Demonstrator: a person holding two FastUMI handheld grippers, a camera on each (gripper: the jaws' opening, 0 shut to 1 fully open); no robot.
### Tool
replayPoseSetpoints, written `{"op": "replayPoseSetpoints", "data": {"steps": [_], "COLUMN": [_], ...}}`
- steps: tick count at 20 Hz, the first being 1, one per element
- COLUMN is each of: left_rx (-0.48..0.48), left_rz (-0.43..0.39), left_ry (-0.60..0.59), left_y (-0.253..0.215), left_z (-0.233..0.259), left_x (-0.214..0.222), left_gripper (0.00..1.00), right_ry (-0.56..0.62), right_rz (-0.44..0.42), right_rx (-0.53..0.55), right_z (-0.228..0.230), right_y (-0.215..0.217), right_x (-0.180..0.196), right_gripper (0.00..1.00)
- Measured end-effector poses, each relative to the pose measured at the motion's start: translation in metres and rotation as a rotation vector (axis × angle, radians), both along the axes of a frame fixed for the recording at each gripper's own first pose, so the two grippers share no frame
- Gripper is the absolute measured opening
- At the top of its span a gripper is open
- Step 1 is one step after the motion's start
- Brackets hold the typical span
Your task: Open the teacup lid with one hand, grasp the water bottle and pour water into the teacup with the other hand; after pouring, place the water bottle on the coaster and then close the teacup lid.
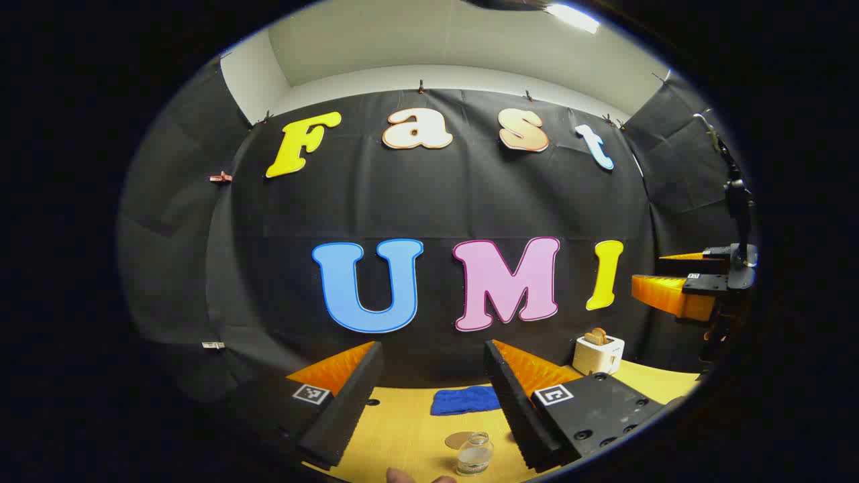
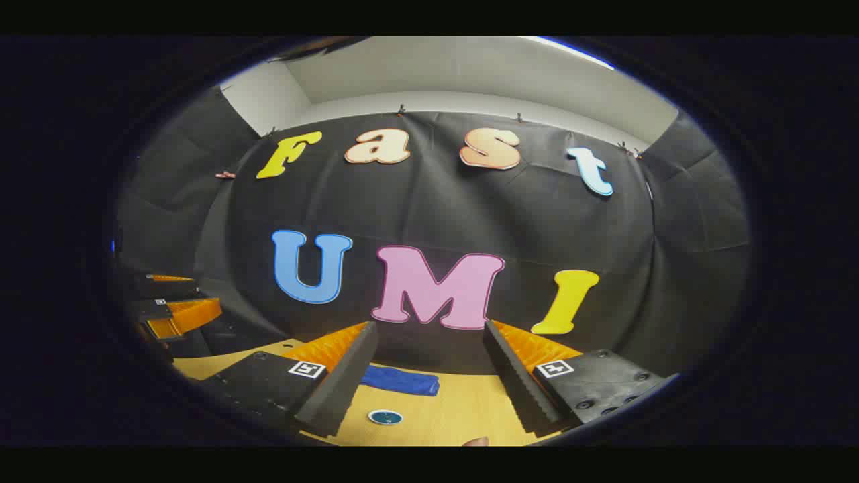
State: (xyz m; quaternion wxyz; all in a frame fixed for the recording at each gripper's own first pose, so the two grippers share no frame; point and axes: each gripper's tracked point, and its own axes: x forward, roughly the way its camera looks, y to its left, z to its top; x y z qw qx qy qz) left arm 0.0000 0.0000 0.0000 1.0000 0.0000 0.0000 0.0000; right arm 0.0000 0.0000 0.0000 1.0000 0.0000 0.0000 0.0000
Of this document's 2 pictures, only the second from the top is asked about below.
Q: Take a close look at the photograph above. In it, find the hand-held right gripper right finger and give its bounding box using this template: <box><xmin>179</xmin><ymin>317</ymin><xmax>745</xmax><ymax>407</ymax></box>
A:
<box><xmin>483</xmin><ymin>319</ymin><xmax>672</xmax><ymax>435</ymax></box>

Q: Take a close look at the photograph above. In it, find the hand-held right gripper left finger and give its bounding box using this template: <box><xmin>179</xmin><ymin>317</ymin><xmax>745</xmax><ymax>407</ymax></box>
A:
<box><xmin>195</xmin><ymin>321</ymin><xmax>380</xmax><ymax>440</ymax></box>

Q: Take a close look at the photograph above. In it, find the blue towel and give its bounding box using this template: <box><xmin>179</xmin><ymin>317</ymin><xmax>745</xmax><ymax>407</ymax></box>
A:
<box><xmin>361</xmin><ymin>364</ymin><xmax>441</xmax><ymax>397</ymax></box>

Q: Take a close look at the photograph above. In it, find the black backdrop cloth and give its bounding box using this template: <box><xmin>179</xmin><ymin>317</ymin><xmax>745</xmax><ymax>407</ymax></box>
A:
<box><xmin>114</xmin><ymin>84</ymin><xmax>751</xmax><ymax>376</ymax></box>

